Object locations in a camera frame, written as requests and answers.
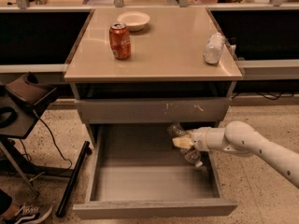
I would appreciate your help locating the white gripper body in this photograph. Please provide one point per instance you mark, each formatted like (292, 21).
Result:
(198, 139)

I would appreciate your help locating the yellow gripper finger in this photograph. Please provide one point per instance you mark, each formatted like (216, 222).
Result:
(183, 142)

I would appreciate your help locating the clear plastic water bottle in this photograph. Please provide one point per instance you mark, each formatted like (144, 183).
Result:
(191, 155)

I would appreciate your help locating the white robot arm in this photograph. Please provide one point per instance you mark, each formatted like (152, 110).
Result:
(236, 138)

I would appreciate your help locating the open grey middle drawer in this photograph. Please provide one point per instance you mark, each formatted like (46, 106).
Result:
(136, 172)

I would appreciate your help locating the closed grey upper drawer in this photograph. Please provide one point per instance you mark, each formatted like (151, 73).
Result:
(167, 110)

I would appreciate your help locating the grey drawer cabinet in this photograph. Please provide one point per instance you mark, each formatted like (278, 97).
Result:
(166, 62)

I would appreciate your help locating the white crumpled plastic bottle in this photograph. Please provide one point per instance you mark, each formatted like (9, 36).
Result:
(214, 47)

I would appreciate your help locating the black table leg bar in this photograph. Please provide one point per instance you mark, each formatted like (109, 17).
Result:
(86, 150)

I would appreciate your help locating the orange soda can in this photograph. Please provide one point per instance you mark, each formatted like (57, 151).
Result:
(119, 39)

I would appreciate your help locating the white bowl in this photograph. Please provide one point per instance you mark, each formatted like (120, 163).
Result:
(134, 20)

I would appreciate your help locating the black VR headset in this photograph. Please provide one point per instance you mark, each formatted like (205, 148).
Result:
(30, 95)

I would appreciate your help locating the black white sneaker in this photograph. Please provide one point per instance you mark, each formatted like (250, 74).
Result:
(26, 214)

